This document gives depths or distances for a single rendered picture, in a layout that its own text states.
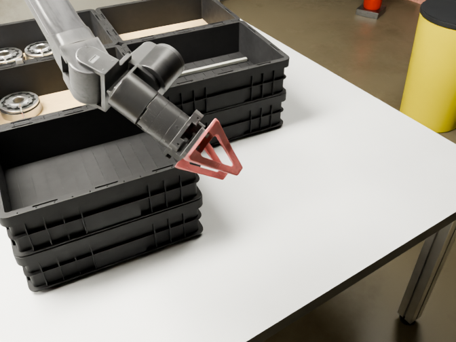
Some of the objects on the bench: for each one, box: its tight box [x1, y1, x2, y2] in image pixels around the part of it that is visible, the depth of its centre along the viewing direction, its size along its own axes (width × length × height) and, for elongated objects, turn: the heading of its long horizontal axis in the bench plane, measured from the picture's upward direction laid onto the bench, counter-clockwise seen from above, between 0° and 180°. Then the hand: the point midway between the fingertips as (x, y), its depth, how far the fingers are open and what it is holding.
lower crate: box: [10, 194, 203, 292], centre depth 114 cm, size 40×30×12 cm
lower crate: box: [190, 91, 286, 145], centre depth 148 cm, size 40×30×12 cm
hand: (227, 170), depth 71 cm, fingers open, 9 cm apart
